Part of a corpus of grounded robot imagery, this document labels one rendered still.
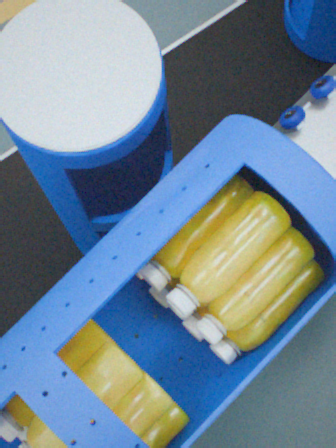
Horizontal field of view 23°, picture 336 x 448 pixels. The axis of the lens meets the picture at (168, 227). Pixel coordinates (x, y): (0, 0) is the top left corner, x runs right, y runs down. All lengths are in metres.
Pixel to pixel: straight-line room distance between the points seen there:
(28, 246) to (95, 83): 0.93
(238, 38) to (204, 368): 1.29
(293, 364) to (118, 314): 1.05
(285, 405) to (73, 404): 1.29
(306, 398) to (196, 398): 1.04
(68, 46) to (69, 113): 0.12
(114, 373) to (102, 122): 0.42
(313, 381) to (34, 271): 0.79
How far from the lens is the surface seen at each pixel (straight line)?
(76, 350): 1.11
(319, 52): 2.30
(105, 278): 1.05
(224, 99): 2.28
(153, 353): 1.29
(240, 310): 1.12
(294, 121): 1.36
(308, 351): 2.27
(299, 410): 2.25
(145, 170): 2.19
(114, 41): 1.36
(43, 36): 1.38
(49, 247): 2.18
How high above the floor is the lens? 2.24
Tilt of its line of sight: 75 degrees down
